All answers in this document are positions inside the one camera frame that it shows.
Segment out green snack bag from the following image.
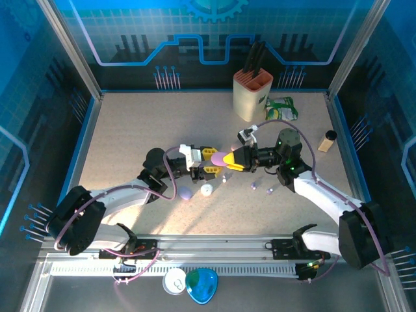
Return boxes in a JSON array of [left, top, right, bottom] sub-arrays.
[[264, 96, 300, 123]]

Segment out cream knife block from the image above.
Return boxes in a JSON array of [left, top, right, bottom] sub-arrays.
[[232, 70, 274, 123]]

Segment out black capped spice bottle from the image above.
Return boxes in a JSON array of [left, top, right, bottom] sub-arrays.
[[317, 129, 339, 153]]

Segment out blue heart-shaped container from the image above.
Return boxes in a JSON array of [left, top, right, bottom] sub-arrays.
[[184, 267, 220, 306]]

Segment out aluminium table rail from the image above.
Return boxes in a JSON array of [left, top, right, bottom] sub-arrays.
[[38, 233, 391, 261]]

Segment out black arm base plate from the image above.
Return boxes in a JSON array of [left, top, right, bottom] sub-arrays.
[[98, 238, 161, 261], [270, 238, 332, 261]]

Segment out black handled knife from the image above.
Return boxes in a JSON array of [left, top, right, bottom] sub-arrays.
[[252, 41, 268, 79], [242, 40, 261, 74]]

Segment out white slotted cable duct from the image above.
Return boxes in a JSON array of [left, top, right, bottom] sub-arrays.
[[50, 264, 300, 278]]

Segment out white round pull-ring tin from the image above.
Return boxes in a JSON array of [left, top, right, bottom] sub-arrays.
[[162, 267, 189, 296]]

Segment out aluminium frame post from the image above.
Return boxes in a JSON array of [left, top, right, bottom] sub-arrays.
[[326, 0, 391, 98], [36, 0, 105, 101]]

